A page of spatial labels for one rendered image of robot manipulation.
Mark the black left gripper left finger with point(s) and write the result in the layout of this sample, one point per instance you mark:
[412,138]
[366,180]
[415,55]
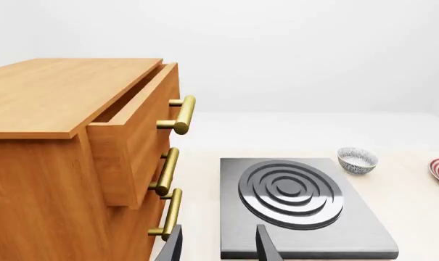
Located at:
[171,248]

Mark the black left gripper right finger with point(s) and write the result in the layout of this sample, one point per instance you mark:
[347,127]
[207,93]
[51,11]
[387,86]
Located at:
[267,246]

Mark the flat black stove plate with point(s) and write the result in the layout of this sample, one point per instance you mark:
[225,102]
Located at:
[291,206]

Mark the patterned white bowl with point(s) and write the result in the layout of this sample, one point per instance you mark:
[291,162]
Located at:
[357,164]

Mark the open wooden drawer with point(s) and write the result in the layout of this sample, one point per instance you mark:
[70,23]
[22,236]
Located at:
[132,146]

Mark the wooden cabinet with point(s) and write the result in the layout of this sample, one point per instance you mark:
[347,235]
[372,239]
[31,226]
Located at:
[41,163]

